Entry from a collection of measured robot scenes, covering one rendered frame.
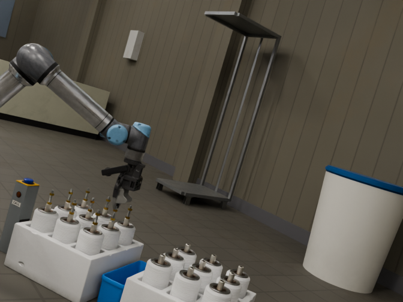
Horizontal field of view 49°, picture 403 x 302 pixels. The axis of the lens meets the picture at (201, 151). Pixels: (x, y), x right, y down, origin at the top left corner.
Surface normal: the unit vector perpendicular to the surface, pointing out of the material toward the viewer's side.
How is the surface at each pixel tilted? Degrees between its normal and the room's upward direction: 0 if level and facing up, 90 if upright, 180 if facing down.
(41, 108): 90
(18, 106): 90
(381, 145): 90
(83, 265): 90
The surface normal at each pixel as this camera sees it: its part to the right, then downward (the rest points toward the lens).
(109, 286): -0.38, -0.01
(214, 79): -0.76, -0.18
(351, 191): -0.59, -0.05
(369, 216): -0.13, 0.10
